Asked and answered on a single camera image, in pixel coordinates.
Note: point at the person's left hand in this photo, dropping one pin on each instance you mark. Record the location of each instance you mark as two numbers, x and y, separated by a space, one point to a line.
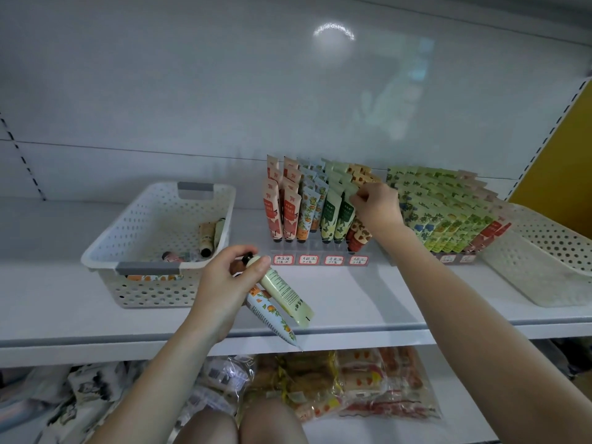
222 296

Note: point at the person's right hand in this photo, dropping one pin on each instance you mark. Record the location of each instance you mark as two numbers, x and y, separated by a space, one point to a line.
379 212

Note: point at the row of hand cream tubes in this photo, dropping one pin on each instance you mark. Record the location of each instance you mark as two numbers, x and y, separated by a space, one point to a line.
435 212

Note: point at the teal orange floral hand cream tube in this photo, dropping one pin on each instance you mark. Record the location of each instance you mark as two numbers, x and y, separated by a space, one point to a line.
273 319

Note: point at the pale mint hand cream tube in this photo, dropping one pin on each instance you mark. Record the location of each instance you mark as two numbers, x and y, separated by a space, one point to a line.
289 296

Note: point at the white perforated plastic basket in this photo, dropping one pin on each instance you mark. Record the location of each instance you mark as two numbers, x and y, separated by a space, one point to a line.
129 291
546 263

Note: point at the white metal shelf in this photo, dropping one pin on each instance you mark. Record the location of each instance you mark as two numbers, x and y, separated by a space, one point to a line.
74 319

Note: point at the person's left forearm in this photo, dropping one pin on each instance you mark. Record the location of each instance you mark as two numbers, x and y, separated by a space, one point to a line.
162 393

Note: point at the person's right forearm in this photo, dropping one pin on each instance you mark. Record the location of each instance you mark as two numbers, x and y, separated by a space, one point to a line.
499 337

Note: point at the person's left leg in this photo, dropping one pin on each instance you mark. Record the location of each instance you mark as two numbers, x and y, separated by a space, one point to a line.
208 430

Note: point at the person's leg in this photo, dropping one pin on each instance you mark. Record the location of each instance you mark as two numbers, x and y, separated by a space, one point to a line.
208 430
273 424

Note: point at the person's right leg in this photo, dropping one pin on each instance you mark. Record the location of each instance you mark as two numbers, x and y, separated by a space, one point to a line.
273 424

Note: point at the clear divider tray with labels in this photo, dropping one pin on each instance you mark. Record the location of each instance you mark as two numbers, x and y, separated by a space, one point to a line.
308 260

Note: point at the pile of snack packets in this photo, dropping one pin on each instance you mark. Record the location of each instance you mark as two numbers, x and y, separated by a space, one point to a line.
361 379

